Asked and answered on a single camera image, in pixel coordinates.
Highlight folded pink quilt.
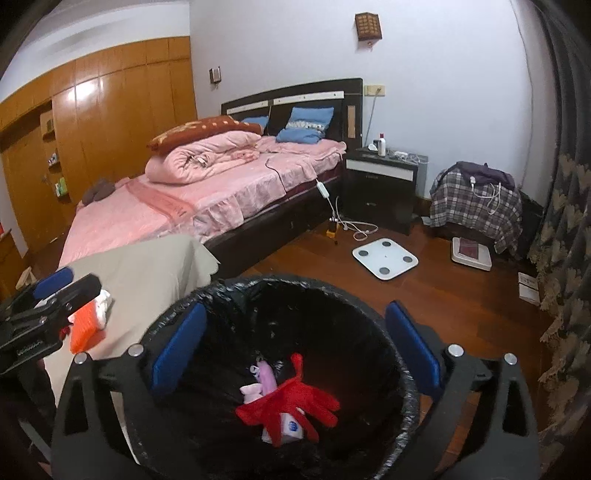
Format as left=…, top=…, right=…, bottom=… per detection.
left=144, top=130, right=263, bottom=185

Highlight white bathroom scale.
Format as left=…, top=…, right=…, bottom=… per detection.
left=352, top=237, right=419, bottom=281

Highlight wooden wardrobe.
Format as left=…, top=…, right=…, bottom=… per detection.
left=0, top=36, right=198, bottom=259

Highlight grey panel heater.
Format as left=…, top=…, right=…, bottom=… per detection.
left=413, top=154, right=430, bottom=199

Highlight pink bedsheet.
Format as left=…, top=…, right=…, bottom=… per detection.
left=59, top=137, right=348, bottom=268

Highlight dark nightstand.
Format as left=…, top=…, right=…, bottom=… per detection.
left=344, top=147, right=419, bottom=235

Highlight dark wooden bed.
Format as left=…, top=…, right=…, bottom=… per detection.
left=58, top=78, right=364, bottom=282

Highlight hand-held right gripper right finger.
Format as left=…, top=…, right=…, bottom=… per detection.
left=385, top=301, right=541, bottom=480

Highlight white papers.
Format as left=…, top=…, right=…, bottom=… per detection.
left=517, top=272, right=541, bottom=306

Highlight patterned curtain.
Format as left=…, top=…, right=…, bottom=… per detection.
left=526, top=0, right=591, bottom=416

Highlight orange foam fruit net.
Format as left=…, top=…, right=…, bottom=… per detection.
left=69, top=300, right=108, bottom=355

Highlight red rubber glove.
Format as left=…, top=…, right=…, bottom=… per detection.
left=235, top=353, right=341, bottom=448

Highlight trash bin with black bag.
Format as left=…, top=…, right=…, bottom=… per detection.
left=124, top=274, right=421, bottom=480

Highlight plaid cloth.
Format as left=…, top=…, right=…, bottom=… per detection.
left=429, top=166, right=523, bottom=257

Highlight small blue pillow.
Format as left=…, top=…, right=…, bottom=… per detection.
left=241, top=116, right=270, bottom=136

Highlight beige tablecloth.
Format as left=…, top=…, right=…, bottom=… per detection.
left=41, top=233, right=222, bottom=411

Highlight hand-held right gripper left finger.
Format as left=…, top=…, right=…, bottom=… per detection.
left=51, top=302, right=208, bottom=480

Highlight crumpled white tissue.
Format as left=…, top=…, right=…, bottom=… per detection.
left=92, top=290, right=114, bottom=330

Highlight outlet cable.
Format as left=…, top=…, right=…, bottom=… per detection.
left=365, top=90, right=382, bottom=148

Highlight white tissue packet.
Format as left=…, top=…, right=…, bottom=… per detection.
left=261, top=408, right=308, bottom=445

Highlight wooden wall lamp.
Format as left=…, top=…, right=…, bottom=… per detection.
left=355, top=11, right=384, bottom=44

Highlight purple garment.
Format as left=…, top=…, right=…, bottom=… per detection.
left=455, top=161, right=515, bottom=190

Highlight white controller cable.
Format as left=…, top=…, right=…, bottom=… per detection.
left=265, top=157, right=345, bottom=232

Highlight large blue pillow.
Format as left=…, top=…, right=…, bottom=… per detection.
left=276, top=107, right=335, bottom=145

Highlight pink plastic wrapper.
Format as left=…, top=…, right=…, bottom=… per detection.
left=240, top=362, right=278, bottom=407

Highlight white charging cable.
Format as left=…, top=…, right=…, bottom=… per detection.
left=468, top=178, right=504, bottom=215

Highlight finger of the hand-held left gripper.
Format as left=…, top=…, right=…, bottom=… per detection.
left=23, top=274, right=103, bottom=326
left=9, top=267, right=75, bottom=308

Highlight brown patterned pillow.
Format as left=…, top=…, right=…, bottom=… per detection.
left=147, top=115, right=265, bottom=151

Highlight white floor cables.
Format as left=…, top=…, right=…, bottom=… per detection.
left=339, top=196, right=378, bottom=241

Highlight grey cloth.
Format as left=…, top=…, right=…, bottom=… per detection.
left=82, top=180, right=116, bottom=205

